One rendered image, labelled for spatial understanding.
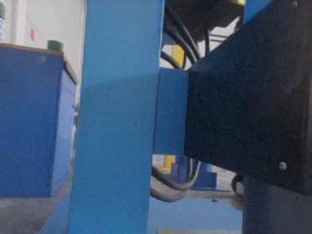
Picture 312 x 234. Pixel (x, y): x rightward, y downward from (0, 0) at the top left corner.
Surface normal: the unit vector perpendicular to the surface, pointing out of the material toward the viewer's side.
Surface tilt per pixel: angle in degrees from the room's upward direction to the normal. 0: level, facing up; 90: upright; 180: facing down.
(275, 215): 90
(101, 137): 90
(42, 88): 90
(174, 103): 90
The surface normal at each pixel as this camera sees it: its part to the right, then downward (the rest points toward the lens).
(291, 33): -0.98, -0.08
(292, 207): -0.43, -0.07
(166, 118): 0.18, -0.03
